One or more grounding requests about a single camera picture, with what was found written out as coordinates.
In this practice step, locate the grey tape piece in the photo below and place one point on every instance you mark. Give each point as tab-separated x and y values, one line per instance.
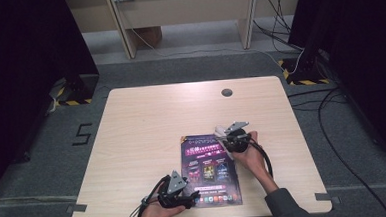
326	197
76	208

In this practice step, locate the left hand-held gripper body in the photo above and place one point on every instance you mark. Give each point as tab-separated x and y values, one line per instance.
175	189

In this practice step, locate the stand base with hazard tape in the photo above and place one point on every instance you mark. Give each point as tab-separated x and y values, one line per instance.
80	91
304	72

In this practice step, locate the grey round table grommet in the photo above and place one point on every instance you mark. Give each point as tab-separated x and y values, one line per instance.
227	92

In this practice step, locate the brown cardboard box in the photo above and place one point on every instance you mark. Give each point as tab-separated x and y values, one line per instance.
150	35

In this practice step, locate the glossy illustrated magazine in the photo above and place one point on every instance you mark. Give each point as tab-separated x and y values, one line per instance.
214	174

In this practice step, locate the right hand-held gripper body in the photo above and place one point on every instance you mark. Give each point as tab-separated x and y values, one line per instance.
238	142

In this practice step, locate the person's right hand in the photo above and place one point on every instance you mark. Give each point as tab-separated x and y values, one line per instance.
254	162

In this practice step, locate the black curtain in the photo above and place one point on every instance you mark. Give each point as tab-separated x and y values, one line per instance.
22	80
361	46

